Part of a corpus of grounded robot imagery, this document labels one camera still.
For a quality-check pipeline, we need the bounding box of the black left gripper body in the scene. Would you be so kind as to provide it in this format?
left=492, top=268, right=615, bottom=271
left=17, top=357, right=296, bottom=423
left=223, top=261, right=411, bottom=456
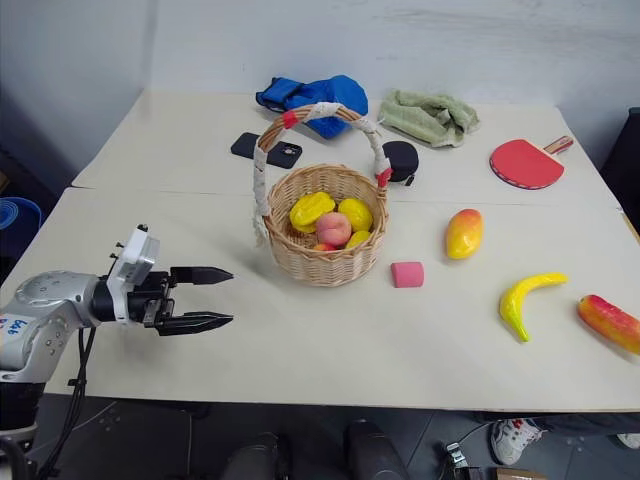
left=126, top=271, right=176, bottom=329

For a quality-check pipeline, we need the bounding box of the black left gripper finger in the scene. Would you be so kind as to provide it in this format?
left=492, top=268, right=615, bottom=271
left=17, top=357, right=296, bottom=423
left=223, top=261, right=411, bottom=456
left=155, top=312, right=235, bottom=337
left=169, top=266, right=235, bottom=287

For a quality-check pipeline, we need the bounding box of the yellow starfruit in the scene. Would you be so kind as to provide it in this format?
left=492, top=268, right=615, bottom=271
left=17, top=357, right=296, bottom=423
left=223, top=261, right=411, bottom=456
left=289, top=192, right=337, bottom=234
left=337, top=198, right=375, bottom=233

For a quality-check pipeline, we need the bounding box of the pink peach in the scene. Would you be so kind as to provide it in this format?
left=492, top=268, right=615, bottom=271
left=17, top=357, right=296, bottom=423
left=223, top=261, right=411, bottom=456
left=315, top=213, right=352, bottom=247

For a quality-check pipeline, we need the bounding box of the black phone case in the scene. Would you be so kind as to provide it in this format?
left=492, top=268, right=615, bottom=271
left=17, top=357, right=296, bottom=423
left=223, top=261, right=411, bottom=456
left=230, top=131, right=304, bottom=168

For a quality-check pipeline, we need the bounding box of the dark rounded shape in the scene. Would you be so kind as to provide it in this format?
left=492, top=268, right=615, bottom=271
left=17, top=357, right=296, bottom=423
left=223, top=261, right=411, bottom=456
left=219, top=431, right=289, bottom=480

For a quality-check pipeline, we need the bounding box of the blue tape roll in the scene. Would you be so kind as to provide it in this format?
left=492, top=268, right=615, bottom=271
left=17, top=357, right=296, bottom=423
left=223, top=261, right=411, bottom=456
left=0, top=196, right=43, bottom=232

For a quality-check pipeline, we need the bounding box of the pink sponge block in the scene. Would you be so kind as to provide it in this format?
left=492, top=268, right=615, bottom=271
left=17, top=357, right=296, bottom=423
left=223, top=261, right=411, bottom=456
left=390, top=261, right=425, bottom=289

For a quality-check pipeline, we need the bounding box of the blue cloth bag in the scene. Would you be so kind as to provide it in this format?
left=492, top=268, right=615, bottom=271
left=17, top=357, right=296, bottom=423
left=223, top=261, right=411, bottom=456
left=255, top=74, right=370, bottom=141

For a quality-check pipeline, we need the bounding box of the black round pouch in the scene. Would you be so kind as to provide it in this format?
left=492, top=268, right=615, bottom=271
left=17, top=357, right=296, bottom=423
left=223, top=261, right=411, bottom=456
left=381, top=140, right=420, bottom=188

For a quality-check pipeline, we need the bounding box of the yellow-orange mango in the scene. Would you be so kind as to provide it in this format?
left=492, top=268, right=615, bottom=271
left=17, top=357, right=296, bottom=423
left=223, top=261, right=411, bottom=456
left=445, top=208, right=485, bottom=261

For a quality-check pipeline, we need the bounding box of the green towel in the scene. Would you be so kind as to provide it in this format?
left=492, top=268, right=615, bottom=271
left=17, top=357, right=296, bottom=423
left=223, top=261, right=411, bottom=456
left=376, top=88, right=481, bottom=150

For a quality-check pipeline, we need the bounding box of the yellow banana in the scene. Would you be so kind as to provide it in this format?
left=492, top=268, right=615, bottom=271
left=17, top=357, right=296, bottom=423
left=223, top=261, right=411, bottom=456
left=499, top=272, right=570, bottom=343

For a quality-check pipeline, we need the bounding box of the red table tennis paddle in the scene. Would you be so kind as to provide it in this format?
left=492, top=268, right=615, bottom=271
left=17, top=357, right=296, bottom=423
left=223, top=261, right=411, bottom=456
left=489, top=135, right=575, bottom=191

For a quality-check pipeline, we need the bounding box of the red-yellow elongated mango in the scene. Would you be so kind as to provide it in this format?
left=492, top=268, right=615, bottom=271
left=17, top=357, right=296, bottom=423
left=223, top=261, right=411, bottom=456
left=576, top=294, right=640, bottom=357

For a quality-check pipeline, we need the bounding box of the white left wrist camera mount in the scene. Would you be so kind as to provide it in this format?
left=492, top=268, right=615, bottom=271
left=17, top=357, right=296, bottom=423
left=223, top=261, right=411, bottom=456
left=106, top=224, right=162, bottom=325

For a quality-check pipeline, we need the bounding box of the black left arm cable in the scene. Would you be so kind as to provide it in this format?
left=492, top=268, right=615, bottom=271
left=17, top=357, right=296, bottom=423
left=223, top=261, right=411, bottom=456
left=29, top=326, right=98, bottom=480

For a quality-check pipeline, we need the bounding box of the wicker basket with handle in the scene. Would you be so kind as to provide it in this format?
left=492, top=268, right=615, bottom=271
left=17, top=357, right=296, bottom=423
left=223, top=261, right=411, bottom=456
left=251, top=101, right=394, bottom=288

